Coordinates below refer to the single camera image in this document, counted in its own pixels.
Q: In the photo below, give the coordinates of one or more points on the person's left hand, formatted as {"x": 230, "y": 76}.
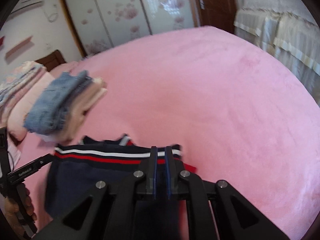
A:
{"x": 13, "y": 207}

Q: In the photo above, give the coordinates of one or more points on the folded blue jeans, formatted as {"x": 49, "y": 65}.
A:
{"x": 50, "y": 105}

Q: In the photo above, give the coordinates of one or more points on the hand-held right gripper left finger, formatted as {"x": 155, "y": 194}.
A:
{"x": 154, "y": 175}

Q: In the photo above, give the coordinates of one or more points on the floral sliding door wardrobe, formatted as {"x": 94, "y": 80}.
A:
{"x": 120, "y": 17}

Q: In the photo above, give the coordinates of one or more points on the pink wall shelf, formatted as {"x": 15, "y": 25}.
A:
{"x": 20, "y": 47}

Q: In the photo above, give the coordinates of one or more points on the navy and red varsity jacket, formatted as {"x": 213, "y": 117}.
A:
{"x": 75, "y": 177}

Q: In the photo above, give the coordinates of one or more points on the brown wooden door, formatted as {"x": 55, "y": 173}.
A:
{"x": 217, "y": 5}

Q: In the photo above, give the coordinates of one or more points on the pink fleece bed blanket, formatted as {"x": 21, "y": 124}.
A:
{"x": 200, "y": 92}

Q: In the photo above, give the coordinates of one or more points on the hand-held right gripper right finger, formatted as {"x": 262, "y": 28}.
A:
{"x": 168, "y": 175}

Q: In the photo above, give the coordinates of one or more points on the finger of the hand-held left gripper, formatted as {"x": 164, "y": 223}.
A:
{"x": 43, "y": 161}

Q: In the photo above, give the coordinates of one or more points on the dark wooden headboard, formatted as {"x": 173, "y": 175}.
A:
{"x": 52, "y": 60}

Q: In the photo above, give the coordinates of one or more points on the white air conditioner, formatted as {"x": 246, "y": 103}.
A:
{"x": 27, "y": 6}

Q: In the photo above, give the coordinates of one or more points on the folded beige clothes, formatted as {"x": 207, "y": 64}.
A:
{"x": 86, "y": 105}

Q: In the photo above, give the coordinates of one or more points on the stack of folded quilts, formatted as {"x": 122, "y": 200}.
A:
{"x": 22, "y": 92}

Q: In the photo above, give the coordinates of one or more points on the red wall shelf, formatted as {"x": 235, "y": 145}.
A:
{"x": 2, "y": 42}

